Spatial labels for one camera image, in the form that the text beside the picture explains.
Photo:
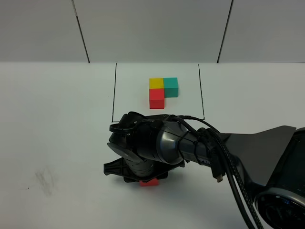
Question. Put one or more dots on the teal template cube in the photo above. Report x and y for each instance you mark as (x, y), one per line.
(171, 87)

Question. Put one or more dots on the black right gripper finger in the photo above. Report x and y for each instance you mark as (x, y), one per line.
(116, 167)

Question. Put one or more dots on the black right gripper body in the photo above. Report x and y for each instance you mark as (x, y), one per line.
(147, 170)

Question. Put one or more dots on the yellow template cube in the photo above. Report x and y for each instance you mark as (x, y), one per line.
(156, 83)

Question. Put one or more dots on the red template cube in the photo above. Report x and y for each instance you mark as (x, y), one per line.
(156, 98)

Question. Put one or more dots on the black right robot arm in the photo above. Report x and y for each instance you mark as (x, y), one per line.
(266, 170)

